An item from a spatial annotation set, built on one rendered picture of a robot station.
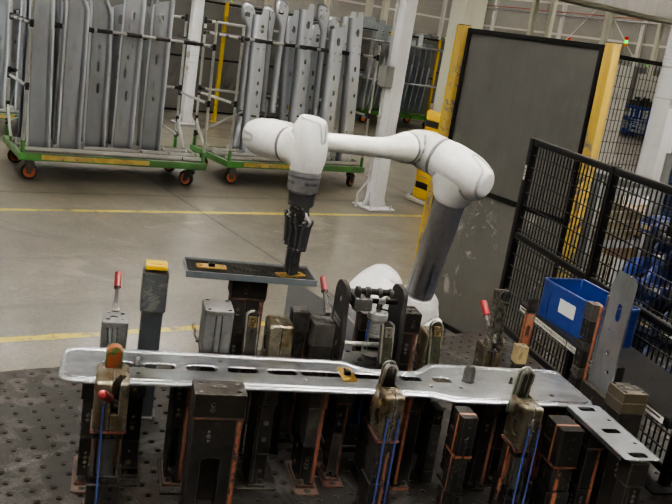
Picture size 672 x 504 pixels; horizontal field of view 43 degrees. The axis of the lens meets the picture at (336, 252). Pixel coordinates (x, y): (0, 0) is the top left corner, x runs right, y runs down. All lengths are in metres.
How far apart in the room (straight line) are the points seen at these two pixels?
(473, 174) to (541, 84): 2.31
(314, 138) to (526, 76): 2.82
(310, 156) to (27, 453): 1.06
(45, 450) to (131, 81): 7.24
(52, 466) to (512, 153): 3.43
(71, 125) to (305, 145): 6.77
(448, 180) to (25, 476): 1.46
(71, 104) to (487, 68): 4.90
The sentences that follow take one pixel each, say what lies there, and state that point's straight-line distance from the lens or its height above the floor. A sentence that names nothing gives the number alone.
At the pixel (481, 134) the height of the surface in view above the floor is 1.38.
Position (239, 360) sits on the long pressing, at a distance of 2.22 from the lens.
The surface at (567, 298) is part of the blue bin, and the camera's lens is 2.86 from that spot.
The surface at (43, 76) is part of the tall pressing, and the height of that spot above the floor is 0.98.
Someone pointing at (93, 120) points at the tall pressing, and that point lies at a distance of 9.26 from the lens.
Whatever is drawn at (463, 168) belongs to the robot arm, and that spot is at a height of 1.50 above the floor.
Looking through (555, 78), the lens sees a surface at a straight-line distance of 4.85.
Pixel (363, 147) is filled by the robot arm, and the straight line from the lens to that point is 2.58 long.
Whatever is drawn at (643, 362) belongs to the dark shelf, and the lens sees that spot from 2.76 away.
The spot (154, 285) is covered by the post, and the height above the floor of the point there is 1.11.
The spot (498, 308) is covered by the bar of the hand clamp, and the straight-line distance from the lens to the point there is 2.48.
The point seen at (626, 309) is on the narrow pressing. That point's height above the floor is 1.25.
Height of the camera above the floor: 1.85
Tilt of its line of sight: 14 degrees down
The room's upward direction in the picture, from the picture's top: 9 degrees clockwise
